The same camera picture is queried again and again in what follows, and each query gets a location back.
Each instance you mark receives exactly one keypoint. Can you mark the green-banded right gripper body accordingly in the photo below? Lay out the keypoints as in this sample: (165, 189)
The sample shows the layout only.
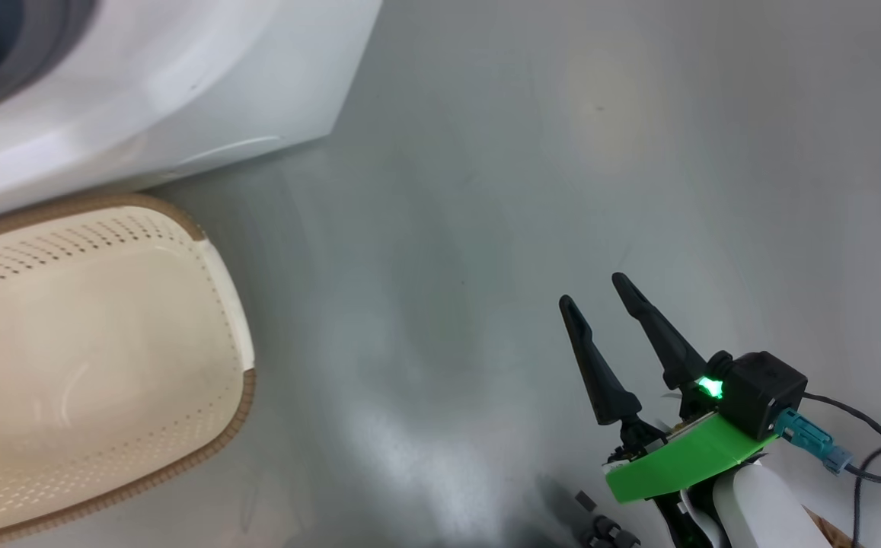
(684, 457)

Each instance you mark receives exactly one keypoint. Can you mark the grey rubber door seal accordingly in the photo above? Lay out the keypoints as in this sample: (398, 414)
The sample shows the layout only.
(52, 46)

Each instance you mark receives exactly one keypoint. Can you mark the round white filter cover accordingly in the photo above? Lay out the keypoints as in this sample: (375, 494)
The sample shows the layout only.
(242, 152)

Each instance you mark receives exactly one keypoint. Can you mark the cream perforated laundry basket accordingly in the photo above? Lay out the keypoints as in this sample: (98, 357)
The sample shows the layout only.
(90, 365)

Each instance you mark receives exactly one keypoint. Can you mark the white front-load washing machine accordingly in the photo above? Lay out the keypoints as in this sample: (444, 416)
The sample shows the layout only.
(181, 76)

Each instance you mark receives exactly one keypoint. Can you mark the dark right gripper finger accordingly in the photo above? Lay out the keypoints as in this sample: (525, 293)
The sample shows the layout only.
(665, 342)
(600, 380)

